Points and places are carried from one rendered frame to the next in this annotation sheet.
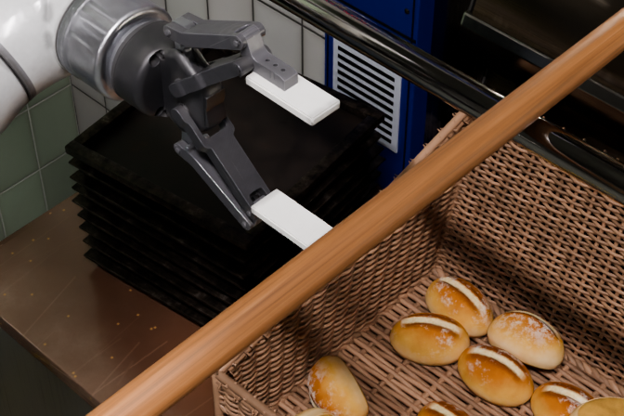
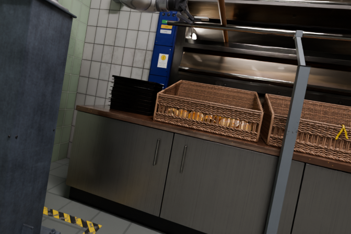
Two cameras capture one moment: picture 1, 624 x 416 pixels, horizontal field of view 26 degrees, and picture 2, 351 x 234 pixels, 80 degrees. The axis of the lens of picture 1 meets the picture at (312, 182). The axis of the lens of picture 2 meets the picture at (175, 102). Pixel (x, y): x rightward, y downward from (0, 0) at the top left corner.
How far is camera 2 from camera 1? 1.30 m
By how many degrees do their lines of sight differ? 48
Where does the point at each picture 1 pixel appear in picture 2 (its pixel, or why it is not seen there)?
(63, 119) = (67, 133)
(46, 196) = (59, 152)
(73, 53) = not seen: outside the picture
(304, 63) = not seen: hidden behind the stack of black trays
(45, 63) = (153, 0)
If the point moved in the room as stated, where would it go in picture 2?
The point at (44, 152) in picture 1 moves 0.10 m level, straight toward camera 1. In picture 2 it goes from (62, 139) to (65, 143)
